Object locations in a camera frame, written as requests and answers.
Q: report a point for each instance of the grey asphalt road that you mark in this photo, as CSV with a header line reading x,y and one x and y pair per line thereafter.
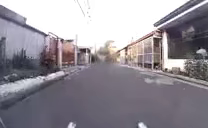
x,y
112,96

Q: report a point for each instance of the building with caged front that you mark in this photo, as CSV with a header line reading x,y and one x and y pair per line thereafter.
x,y
143,50

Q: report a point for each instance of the red brick building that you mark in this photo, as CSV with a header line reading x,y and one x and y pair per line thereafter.
x,y
63,51

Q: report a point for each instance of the robot's own part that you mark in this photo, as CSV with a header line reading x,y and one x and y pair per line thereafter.
x,y
71,125
142,125

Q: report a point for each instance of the grey concrete kerb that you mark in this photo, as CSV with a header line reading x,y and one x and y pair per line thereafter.
x,y
22,87

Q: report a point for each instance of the roadside weeds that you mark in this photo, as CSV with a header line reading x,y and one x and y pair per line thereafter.
x,y
15,63

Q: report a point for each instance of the white building with dark windows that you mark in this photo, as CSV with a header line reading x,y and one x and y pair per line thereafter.
x,y
188,33

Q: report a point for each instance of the green hedge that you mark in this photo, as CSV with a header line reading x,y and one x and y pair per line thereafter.
x,y
200,69

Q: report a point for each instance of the grey corrugated wall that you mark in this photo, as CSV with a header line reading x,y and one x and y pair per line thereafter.
x,y
18,40

